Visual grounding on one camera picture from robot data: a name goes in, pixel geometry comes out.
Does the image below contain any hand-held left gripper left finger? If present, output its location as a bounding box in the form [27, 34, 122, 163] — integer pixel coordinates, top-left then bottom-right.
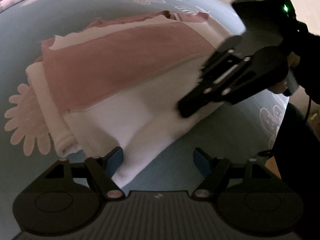
[45, 147, 125, 200]

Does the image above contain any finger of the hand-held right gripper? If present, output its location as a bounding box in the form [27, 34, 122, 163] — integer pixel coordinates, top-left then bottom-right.
[180, 60, 253, 118]
[178, 49, 240, 110]

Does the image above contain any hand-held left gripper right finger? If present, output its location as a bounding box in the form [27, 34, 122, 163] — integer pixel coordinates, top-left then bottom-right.
[191, 148, 273, 200]

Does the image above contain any pink and white sweater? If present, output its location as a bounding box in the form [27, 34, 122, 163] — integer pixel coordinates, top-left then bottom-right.
[26, 10, 247, 189]

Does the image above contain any person's right hand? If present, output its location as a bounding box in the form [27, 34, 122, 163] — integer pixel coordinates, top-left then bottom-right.
[269, 53, 301, 95]

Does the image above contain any blue floral bed sheet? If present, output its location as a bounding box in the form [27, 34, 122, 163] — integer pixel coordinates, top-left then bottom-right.
[0, 0, 290, 230]

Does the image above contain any person's dark clothing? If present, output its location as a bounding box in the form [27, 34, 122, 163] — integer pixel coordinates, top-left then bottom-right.
[271, 100, 320, 240]

